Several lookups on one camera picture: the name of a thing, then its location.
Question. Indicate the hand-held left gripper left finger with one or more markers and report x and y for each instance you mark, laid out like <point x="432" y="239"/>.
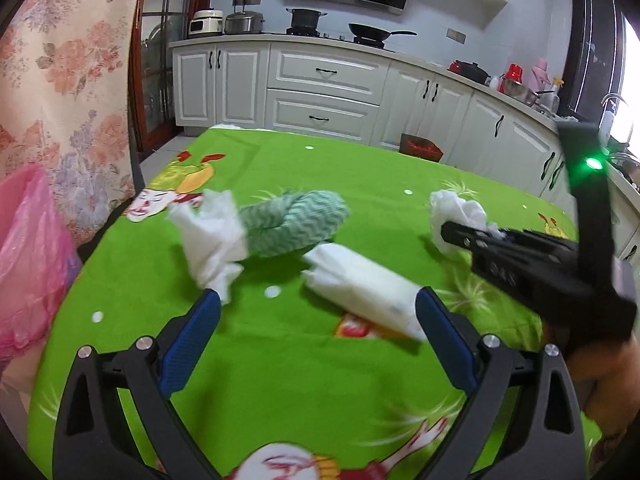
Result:
<point x="192" y="345"/>

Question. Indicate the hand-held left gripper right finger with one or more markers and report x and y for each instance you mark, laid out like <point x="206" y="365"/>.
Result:
<point x="445" y="340"/>

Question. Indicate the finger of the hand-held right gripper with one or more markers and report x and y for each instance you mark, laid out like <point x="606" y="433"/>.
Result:
<point x="470" y="242"/>

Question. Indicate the white tissue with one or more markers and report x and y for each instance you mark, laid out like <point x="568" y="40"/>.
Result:
<point x="365" y="287"/>
<point x="457" y="210"/>
<point x="210" y="240"/>

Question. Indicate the pink plastic trash bag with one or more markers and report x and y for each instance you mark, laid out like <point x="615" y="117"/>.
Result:
<point x="30" y="270"/>

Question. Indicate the person's right hand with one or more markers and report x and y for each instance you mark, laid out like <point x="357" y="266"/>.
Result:
<point x="610" y="385"/>

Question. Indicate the green printed tablecloth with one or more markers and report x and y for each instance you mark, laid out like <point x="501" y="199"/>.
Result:
<point x="280" y="385"/>

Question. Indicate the red box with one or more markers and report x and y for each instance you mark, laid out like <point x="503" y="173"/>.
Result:
<point x="421" y="147"/>

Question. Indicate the green striped cloth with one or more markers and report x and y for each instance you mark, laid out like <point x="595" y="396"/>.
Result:
<point x="295" y="225"/>

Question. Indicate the steel bowl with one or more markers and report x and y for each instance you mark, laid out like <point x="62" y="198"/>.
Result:
<point x="520" y="91"/>

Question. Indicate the red casserole pot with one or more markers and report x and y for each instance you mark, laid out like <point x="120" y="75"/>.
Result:
<point x="470" y="72"/>

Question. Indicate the steel faucet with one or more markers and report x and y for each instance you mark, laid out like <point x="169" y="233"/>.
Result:
<point x="614" y="105"/>

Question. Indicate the white base cabinets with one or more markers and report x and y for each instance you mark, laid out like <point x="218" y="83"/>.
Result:
<point x="325" y="90"/>

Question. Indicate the black frying pan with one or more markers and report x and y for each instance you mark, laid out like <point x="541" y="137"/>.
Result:
<point x="372" y="32"/>

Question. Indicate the black gas stove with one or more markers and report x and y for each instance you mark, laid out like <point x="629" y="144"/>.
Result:
<point x="340" y="39"/>

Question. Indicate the black stock pot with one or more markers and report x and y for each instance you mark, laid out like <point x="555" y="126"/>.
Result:
<point x="305" y="19"/>

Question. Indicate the wooden glass cabinet door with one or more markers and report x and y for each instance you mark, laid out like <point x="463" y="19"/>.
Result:
<point x="160" y="60"/>

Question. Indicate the floral curtain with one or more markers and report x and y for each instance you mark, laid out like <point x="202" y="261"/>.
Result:
<point x="60" y="60"/>

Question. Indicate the silver pressure cooker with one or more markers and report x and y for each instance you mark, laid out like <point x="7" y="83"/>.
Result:
<point x="244" y="22"/>

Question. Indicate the white rice cooker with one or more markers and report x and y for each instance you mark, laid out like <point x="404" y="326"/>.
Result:
<point x="206" y="22"/>

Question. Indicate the black chair frame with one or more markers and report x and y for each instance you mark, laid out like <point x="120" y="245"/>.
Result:
<point x="112" y="220"/>

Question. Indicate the single wall socket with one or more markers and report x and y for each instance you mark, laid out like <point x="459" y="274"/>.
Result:
<point x="455" y="35"/>

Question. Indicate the dark window frame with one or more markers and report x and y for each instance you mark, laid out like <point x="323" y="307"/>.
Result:
<point x="592" y="50"/>

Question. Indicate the double wall socket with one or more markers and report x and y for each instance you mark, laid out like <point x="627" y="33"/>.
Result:
<point x="247" y="0"/>

